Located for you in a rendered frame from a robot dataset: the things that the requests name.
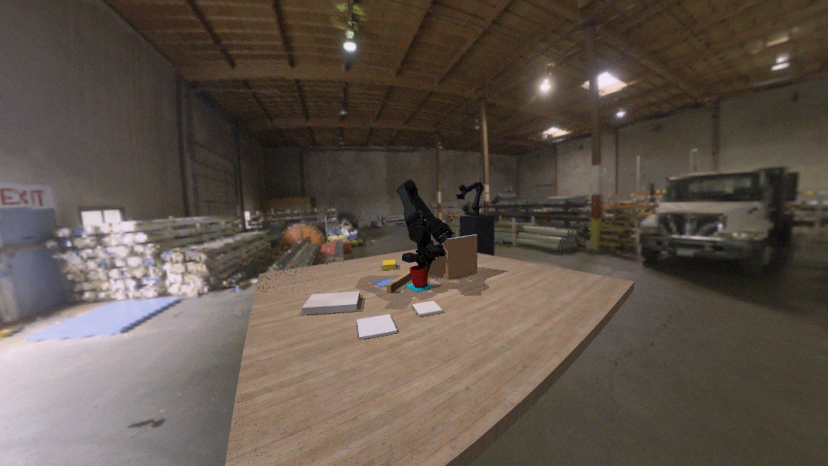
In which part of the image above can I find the red cup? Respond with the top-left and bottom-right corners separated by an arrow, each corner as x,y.
409,265 -> 427,287

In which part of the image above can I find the white flat square pad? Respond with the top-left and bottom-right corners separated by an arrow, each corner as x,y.
412,301 -> 442,317

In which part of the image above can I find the tan wooden bar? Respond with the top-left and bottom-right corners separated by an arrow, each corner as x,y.
386,271 -> 412,293

